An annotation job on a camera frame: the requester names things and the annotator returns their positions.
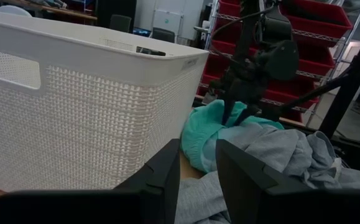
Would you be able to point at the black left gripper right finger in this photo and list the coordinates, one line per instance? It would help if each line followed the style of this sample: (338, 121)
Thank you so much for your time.
(238, 186)

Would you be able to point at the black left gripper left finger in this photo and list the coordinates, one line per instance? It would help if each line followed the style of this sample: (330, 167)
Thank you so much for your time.
(164, 186)

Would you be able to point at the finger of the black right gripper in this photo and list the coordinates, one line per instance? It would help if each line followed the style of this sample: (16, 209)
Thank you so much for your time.
(246, 115)
(228, 110)

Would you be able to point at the teal garment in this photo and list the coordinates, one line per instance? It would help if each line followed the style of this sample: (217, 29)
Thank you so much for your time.
(198, 133)

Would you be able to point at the grey sweatshirt garment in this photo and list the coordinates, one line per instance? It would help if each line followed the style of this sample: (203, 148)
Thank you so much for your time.
(276, 149)

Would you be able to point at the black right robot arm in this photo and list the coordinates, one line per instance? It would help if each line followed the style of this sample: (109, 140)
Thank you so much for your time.
(280, 62)

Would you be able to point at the red plastic storage bin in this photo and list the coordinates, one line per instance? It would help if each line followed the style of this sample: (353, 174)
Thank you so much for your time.
(229, 7)
(318, 67)
(322, 21)
(291, 93)
(217, 62)

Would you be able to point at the dark office chair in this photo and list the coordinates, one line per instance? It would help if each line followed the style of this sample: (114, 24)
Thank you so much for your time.
(163, 35)
(120, 23)

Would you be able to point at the white board panel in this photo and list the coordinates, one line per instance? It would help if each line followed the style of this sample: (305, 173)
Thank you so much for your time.
(173, 18)

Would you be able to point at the white plastic laundry basket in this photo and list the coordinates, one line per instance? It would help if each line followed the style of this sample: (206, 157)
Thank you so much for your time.
(89, 124)

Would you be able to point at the wooden desk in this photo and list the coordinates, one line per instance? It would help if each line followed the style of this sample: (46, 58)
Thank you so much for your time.
(74, 14)

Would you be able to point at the white round chair back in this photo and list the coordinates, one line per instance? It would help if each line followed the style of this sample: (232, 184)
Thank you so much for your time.
(13, 11)

